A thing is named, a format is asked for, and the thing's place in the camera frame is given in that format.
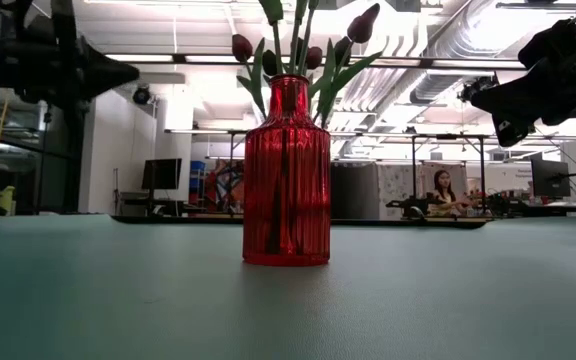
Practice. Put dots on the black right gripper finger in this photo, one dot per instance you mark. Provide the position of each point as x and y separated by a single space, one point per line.
510 87
505 107

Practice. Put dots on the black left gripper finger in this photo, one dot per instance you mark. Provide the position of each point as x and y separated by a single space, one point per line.
103 84
100 62

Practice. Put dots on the black background robot arm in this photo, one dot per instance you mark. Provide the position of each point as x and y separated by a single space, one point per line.
508 204

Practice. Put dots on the black monitor on arm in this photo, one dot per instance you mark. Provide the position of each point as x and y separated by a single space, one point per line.
550 178

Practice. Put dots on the red ribbed glass vase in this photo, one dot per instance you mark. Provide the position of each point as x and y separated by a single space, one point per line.
308 190

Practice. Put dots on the black ceiling spotlight cluster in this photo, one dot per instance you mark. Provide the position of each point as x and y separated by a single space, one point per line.
480 81

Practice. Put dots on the long ceiling light bar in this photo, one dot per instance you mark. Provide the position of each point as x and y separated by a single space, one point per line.
168 57

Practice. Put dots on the person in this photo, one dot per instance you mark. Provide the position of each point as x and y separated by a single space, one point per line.
443 187

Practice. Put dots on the black background monitor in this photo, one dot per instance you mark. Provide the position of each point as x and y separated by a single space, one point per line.
161 173

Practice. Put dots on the blue storage bins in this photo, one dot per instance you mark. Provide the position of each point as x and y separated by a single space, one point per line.
198 172

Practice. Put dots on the background desk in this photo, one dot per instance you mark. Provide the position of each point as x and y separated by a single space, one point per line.
153 204

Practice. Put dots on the yellow green object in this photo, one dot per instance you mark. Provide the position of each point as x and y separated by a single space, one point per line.
5 197

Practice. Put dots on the black fabric panel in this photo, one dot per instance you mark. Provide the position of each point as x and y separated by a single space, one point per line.
355 190

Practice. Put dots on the teal table mat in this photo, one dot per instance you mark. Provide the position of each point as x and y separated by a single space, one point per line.
168 310

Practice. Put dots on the black metal frame rig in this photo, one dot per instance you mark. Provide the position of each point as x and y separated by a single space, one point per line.
481 170

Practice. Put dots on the silver ceiling duct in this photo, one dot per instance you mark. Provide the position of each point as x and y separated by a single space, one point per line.
448 60

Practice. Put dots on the colourful wall poster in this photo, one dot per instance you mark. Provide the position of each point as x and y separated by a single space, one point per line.
223 180

